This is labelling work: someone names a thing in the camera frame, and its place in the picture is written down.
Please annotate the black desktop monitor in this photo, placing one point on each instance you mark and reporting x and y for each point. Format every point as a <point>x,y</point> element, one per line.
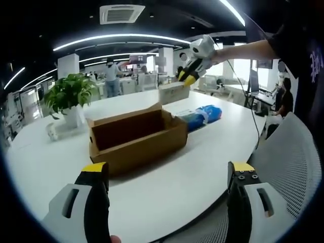
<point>254,81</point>

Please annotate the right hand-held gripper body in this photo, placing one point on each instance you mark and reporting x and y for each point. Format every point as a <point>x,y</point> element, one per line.
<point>202,48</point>

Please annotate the person's right hand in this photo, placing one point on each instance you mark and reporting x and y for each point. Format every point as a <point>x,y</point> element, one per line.
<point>219,56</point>

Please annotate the curved ceiling light strip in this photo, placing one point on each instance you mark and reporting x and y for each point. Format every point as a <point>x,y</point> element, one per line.
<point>126,38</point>
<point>234,11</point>

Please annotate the black hanging screen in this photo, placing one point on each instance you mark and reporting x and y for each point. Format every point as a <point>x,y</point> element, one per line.
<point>265,64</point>

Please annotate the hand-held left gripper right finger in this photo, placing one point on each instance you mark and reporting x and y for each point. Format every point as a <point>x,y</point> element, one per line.
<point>250,217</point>

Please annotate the small white carton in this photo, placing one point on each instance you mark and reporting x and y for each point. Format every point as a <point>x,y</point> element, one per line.
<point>174,93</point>

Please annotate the blue plastic tissue pack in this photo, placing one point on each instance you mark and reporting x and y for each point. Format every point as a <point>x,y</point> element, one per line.
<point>195,126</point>

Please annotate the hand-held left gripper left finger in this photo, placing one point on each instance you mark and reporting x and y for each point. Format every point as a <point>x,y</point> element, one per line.
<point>76,217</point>

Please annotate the green plant in white pot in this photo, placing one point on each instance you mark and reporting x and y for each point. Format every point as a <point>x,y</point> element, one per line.
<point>71,91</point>

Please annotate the person's left hand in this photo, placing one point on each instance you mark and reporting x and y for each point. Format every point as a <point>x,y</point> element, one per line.
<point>117,239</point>

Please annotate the ceiling air conditioner vent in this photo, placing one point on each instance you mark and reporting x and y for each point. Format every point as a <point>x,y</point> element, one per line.
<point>122,14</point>

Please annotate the brown cardboard shoe box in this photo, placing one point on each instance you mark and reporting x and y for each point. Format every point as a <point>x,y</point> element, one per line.
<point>141,154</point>

